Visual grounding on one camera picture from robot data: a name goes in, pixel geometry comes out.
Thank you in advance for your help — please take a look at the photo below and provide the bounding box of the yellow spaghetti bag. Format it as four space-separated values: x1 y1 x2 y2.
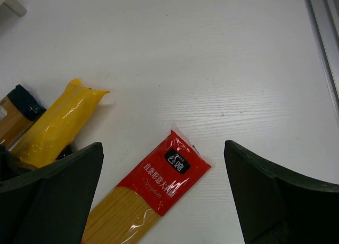
11 78 109 168

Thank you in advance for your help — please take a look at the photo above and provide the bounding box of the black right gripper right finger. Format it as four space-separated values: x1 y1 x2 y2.
224 140 338 243

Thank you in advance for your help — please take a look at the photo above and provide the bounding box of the aluminium frame rail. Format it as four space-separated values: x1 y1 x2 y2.
305 0 338 113

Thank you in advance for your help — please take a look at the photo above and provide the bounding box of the white two-tier shelf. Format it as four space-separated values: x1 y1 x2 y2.
1 0 27 17

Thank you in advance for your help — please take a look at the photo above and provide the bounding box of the red spaghetti bag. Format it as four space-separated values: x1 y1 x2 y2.
82 125 211 243

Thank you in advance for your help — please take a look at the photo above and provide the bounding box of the blue spaghetti bag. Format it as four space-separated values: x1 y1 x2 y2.
1 84 46 149

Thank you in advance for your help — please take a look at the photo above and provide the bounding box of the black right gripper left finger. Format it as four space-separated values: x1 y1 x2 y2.
1 142 104 243

